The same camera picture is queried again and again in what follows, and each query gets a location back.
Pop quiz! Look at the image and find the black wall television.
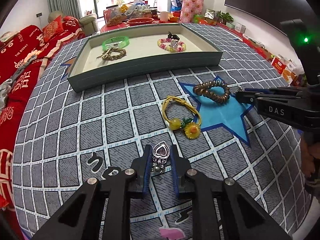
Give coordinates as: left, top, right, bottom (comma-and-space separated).
225, 0, 319, 35

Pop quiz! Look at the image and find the silver charm on bracelet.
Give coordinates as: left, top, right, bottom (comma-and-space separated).
169, 39, 178, 50

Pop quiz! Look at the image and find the green jewelry tray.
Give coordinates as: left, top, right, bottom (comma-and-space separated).
67, 23, 222, 92

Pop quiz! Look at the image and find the black hair claw clip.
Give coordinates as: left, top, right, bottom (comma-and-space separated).
167, 32, 180, 42

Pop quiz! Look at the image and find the person's right hand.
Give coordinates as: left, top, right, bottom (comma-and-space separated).
300, 133, 320, 178

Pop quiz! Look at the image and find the silver heart pendant brooch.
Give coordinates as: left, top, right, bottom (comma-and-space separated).
152, 141, 170, 173

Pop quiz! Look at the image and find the grey checkered tablecloth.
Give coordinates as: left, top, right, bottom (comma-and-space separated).
12, 24, 311, 237

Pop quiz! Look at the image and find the yellow flower hair tie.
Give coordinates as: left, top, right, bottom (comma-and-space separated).
161, 95, 202, 140

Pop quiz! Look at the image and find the silver dangling earring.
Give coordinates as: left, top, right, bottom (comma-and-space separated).
234, 86, 244, 93

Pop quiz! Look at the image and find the pink yellow bead bracelet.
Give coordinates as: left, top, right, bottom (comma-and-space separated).
157, 37, 187, 53

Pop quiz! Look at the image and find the brown spiral hair tie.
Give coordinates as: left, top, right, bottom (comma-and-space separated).
192, 80, 231, 105

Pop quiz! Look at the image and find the red plastic colander bowl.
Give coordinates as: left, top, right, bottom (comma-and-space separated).
127, 17, 154, 27

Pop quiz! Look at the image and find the tan braided bracelet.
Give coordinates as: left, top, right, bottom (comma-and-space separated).
95, 47, 128, 62

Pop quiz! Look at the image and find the pink floral gift box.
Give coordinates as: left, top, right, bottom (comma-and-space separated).
180, 0, 204, 23

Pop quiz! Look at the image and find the beige armchair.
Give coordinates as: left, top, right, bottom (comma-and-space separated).
48, 11, 98, 36

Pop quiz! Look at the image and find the grey patterned blanket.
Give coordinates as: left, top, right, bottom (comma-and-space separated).
0, 53, 37, 112

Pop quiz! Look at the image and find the green potted plant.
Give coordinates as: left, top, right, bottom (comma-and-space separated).
216, 11, 234, 25

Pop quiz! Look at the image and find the green plastic bracelet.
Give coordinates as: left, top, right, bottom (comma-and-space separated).
101, 36, 131, 52

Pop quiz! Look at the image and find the red square cushion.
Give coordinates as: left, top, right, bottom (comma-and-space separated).
42, 15, 63, 42

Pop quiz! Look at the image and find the white mug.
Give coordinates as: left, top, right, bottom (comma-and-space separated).
159, 11, 169, 22

